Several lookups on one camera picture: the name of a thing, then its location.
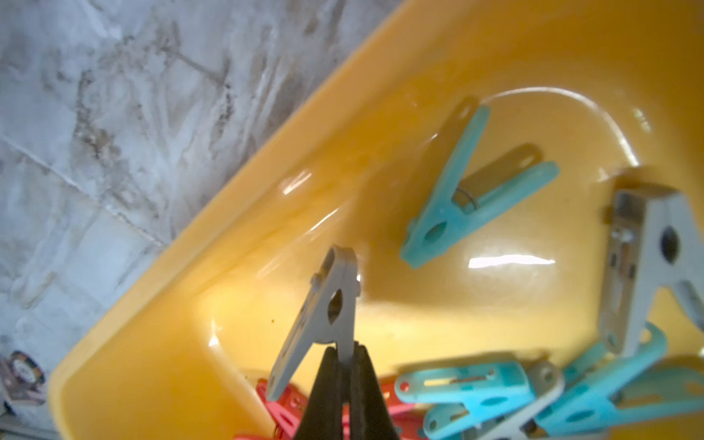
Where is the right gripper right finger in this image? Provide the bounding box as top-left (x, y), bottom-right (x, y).
top-left (348, 343), bottom-right (399, 440)

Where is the red clothespin in box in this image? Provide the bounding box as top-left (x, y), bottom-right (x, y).
top-left (256, 379), bottom-right (308, 439)

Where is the grey clothespin in box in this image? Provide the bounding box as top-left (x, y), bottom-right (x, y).
top-left (599, 183), bottom-right (703, 357)

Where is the grey clothespin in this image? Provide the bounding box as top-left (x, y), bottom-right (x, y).
top-left (599, 183), bottom-right (703, 357)
top-left (266, 246), bottom-right (361, 401)

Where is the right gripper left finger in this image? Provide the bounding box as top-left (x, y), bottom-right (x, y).
top-left (293, 346), bottom-right (344, 440)

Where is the teal clothespin in box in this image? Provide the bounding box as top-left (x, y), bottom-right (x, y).
top-left (400, 106), bottom-right (559, 269)

